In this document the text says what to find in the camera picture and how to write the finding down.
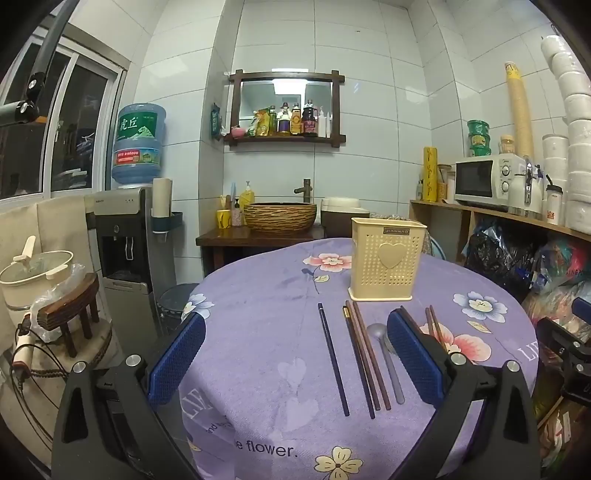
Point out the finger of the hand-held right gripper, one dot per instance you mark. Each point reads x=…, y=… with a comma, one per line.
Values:
x=582, y=308
x=565, y=355

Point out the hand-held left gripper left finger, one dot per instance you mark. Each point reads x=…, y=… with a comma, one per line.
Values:
x=178, y=360

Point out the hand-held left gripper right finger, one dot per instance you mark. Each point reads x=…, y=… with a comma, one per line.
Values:
x=413, y=355

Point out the dark blue chopstick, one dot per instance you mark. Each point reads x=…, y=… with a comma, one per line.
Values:
x=332, y=360

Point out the cream perforated utensil holder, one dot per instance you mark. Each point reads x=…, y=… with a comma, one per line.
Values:
x=369, y=258

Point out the colourful plastic bags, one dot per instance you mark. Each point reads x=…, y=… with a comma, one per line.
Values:
x=565, y=272

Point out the metal spoon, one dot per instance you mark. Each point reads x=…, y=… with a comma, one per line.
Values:
x=377, y=333

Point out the black chopstick with gold band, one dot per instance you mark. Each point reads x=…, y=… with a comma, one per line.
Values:
x=359, y=365

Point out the black plastic bag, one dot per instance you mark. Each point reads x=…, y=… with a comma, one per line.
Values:
x=503, y=261

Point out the purple floral tablecloth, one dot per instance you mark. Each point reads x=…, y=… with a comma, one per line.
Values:
x=277, y=323

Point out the white tumbler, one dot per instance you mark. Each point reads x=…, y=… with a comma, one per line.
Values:
x=554, y=205

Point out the small dark wooden stool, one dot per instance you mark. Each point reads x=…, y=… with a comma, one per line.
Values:
x=69, y=311

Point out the grey water dispenser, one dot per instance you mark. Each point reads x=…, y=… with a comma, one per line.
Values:
x=122, y=249

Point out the white electric kettle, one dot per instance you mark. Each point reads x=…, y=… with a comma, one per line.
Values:
x=526, y=196

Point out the dark wooden sink cabinet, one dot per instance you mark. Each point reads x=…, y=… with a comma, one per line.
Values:
x=240, y=242

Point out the clear plastic bag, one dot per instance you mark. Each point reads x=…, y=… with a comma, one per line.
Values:
x=64, y=288

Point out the yellow cup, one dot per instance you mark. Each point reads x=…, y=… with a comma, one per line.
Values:
x=223, y=218

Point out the small patterned bottle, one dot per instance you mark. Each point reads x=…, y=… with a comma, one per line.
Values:
x=237, y=216

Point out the brown and white rice cooker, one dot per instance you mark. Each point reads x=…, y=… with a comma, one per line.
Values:
x=344, y=214

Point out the paper cup dispenser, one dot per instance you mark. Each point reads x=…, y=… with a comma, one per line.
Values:
x=161, y=198

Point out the white pot with lid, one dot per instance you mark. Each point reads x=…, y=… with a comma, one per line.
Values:
x=37, y=274

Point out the blue toothbrush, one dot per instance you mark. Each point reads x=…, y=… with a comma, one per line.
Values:
x=232, y=194

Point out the woven pattern wash basin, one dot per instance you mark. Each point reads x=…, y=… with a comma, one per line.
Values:
x=280, y=218

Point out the glass jar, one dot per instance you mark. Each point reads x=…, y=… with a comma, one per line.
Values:
x=444, y=182

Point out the yellow soap bottle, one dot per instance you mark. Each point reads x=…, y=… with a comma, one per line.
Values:
x=246, y=196

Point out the small jar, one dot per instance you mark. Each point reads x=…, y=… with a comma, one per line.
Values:
x=507, y=144

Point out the yellow tall packet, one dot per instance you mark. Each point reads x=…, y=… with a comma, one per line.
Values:
x=429, y=173

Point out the beige cloth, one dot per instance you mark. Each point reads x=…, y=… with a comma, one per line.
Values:
x=51, y=226

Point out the bronze faucet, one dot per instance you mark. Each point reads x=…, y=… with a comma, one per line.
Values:
x=305, y=189

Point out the tall stack of paper cups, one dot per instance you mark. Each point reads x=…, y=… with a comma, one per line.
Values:
x=519, y=110

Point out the blue water bottle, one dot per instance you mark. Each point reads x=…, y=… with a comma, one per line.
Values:
x=138, y=143

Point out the pink bowl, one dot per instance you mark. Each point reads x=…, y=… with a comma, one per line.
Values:
x=238, y=132

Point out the green hanging packet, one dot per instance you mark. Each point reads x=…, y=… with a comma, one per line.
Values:
x=215, y=121

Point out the yellow sauce pouch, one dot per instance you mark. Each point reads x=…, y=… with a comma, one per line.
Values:
x=263, y=123

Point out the sliding window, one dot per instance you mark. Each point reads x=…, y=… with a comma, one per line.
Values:
x=87, y=124

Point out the dark soy sauce bottle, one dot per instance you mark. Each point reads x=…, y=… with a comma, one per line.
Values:
x=310, y=119

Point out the orange label bottle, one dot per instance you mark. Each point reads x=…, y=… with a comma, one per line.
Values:
x=296, y=122

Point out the purple label bottle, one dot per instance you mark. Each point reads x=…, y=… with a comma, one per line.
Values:
x=284, y=121

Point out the wooden framed mirror shelf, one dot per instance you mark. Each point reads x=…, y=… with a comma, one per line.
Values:
x=258, y=97

